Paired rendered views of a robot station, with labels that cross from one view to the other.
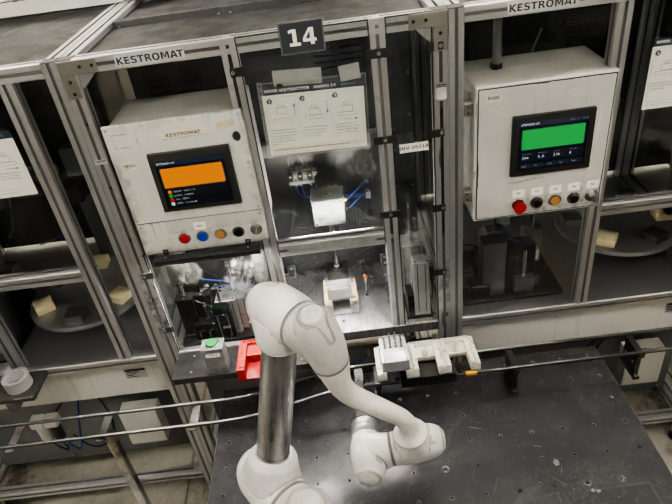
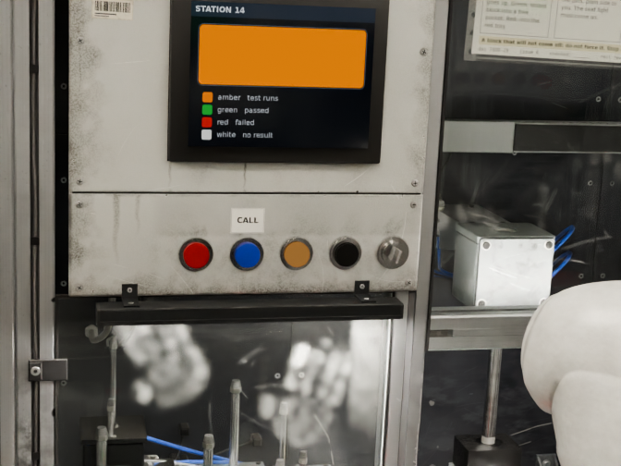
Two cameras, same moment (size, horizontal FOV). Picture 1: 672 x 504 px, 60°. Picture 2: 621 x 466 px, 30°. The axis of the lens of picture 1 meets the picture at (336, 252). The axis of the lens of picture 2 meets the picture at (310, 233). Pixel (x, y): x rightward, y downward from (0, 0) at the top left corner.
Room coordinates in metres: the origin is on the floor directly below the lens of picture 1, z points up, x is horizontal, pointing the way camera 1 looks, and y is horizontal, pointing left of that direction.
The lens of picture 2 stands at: (0.37, 0.71, 1.73)
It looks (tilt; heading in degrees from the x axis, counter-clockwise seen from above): 12 degrees down; 345
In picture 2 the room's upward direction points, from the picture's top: 3 degrees clockwise
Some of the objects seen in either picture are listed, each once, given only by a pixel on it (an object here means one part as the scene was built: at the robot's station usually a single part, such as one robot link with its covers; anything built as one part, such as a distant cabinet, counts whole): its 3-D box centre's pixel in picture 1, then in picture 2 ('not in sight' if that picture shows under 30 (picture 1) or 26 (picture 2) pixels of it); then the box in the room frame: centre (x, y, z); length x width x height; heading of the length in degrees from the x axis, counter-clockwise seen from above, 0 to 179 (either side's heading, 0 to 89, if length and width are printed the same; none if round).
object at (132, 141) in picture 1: (195, 171); (238, 91); (1.79, 0.42, 1.60); 0.42 x 0.29 x 0.46; 88
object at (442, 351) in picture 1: (426, 362); not in sight; (1.53, -0.27, 0.84); 0.36 x 0.14 x 0.10; 88
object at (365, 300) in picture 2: (207, 252); (251, 301); (1.66, 0.43, 1.37); 0.36 x 0.04 x 0.04; 88
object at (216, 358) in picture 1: (215, 353); not in sight; (1.59, 0.48, 0.97); 0.08 x 0.08 x 0.12; 88
